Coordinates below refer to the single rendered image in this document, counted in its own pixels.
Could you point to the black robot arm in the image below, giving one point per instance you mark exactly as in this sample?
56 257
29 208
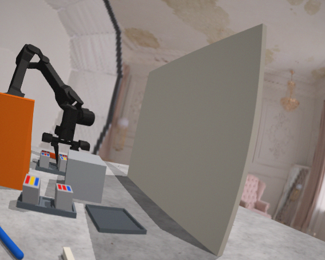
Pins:
64 94

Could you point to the grey flat panel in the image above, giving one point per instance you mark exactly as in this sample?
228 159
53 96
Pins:
196 131

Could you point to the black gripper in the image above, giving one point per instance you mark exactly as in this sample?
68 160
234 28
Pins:
66 135

